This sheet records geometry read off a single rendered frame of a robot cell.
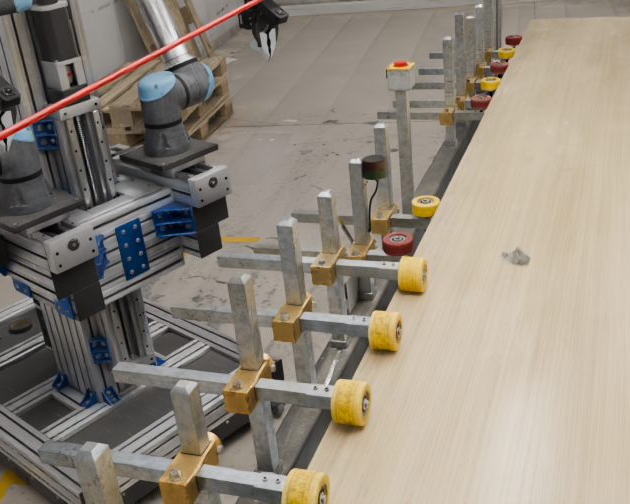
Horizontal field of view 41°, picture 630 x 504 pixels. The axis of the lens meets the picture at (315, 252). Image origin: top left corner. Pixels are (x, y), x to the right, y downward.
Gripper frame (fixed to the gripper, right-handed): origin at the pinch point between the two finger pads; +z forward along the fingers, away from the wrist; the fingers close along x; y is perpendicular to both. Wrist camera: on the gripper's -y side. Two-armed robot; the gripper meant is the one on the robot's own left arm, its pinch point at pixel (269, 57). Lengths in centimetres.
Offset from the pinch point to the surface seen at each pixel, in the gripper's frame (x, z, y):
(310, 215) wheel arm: 1.8, 46.6, -11.5
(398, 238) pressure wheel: 10, 41, -52
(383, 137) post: -10.9, 22.8, -31.3
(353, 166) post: 12.5, 22.0, -40.1
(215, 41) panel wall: -400, 125, 506
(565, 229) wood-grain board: -17, 41, -85
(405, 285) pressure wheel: 33, 38, -71
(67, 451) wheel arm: 116, 36, -61
